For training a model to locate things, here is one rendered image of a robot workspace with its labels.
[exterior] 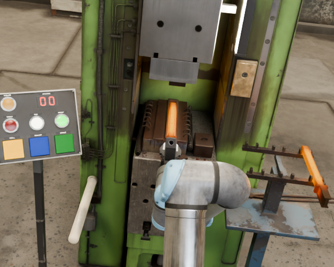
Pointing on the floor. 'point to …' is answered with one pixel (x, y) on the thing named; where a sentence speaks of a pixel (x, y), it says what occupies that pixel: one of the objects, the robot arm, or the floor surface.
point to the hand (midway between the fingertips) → (170, 141)
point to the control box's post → (37, 169)
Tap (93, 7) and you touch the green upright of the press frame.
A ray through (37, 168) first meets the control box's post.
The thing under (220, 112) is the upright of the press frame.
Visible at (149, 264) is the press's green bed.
